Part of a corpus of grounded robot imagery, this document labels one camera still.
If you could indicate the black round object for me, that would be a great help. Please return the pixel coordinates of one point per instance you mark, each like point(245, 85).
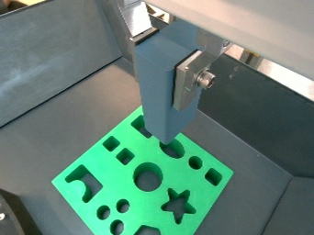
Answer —
point(16, 221)

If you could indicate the green shape sorting board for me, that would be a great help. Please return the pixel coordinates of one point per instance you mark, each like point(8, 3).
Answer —
point(132, 186)

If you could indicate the grey rectangular block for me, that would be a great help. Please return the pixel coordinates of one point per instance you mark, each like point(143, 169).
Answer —
point(156, 57)

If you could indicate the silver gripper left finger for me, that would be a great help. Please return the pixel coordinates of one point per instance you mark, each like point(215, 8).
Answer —
point(136, 25)

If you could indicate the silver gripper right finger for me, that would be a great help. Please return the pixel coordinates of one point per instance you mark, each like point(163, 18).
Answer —
point(192, 73)

